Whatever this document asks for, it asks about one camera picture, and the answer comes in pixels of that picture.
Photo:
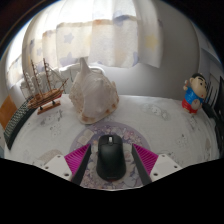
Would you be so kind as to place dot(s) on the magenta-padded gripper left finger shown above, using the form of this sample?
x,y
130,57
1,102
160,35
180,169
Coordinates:
x,y
75,159

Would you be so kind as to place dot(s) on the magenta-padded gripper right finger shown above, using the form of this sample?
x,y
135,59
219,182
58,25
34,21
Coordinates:
x,y
146,159

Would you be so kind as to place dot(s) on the black computer mouse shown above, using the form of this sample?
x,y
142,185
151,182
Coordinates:
x,y
111,158

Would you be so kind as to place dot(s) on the round purple printed mouse pad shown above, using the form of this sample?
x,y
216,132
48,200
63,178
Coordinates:
x,y
130,133

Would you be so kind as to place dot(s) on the white printed tablecloth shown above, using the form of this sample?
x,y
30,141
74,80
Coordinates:
x,y
166,123

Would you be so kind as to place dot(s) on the large white conch shell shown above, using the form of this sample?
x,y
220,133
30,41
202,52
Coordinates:
x,y
95,96

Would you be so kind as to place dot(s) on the wooden model sailing ship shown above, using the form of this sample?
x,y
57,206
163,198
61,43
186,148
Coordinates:
x,y
45,100

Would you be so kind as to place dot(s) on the black keyboard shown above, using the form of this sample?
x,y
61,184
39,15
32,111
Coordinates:
x,y
16,125

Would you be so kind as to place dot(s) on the cartoon boy figurine with clock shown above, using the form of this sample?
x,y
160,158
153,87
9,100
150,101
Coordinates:
x,y
193,96

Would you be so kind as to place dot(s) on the black router with antennas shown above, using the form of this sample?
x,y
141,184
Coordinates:
x,y
210,108

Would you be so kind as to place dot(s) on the brown wooden chair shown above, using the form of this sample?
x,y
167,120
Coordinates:
x,y
7,111

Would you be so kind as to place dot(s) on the black monitor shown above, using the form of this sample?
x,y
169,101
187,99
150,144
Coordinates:
x,y
220,113

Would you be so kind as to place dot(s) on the white curtain with star print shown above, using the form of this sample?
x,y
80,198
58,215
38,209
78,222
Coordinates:
x,y
100,36

